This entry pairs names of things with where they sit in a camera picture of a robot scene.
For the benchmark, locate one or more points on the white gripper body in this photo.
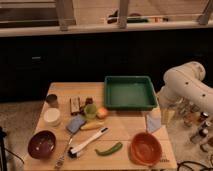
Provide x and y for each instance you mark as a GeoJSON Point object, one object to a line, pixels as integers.
{"type": "Point", "coordinates": [168, 109]}

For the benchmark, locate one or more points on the green pepper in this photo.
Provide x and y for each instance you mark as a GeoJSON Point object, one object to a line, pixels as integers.
{"type": "Point", "coordinates": [110, 151]}

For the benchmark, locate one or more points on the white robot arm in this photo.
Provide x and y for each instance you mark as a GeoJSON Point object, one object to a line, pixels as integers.
{"type": "Point", "coordinates": [185, 81]}

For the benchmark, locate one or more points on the green plastic tray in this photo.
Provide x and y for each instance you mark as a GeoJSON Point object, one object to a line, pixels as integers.
{"type": "Point", "coordinates": [129, 93]}

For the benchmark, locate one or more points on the light blue cloth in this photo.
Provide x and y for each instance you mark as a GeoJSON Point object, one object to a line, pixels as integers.
{"type": "Point", "coordinates": [153, 123]}

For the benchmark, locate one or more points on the spice bottles cluster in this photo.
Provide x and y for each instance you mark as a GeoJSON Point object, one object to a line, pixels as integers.
{"type": "Point", "coordinates": [193, 116]}

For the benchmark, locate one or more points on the orange bowl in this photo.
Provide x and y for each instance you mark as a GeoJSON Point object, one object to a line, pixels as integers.
{"type": "Point", "coordinates": [145, 149]}

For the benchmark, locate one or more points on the red yellow apple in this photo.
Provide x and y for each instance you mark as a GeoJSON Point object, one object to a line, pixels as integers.
{"type": "Point", "coordinates": [102, 113]}

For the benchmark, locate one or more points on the small green cup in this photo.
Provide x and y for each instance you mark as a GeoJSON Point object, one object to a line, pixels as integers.
{"type": "Point", "coordinates": [90, 111]}

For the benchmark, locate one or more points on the small dark red item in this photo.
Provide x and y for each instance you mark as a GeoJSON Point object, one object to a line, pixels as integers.
{"type": "Point", "coordinates": [89, 100]}

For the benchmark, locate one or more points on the yellow corn cob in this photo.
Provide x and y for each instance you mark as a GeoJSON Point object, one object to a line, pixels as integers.
{"type": "Point", "coordinates": [92, 125]}

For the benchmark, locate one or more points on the blue sponge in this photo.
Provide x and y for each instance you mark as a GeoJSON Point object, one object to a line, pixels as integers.
{"type": "Point", "coordinates": [75, 124]}

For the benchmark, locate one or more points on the brown chocolate bar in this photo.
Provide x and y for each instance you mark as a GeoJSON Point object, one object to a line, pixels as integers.
{"type": "Point", "coordinates": [74, 105]}

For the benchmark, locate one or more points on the white black brush tool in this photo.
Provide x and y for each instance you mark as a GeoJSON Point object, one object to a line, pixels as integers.
{"type": "Point", "coordinates": [73, 152]}

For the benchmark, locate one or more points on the small metal cup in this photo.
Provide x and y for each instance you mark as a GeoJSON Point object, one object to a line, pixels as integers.
{"type": "Point", "coordinates": [52, 100]}

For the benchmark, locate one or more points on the white round lid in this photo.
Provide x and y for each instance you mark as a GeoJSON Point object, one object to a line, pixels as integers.
{"type": "Point", "coordinates": [52, 117]}

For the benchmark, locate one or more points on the silver fork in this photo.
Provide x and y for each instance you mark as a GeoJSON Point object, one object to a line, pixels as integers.
{"type": "Point", "coordinates": [61, 159]}

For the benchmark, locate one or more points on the dark purple bowl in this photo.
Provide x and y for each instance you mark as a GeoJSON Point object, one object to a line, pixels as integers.
{"type": "Point", "coordinates": [42, 145]}

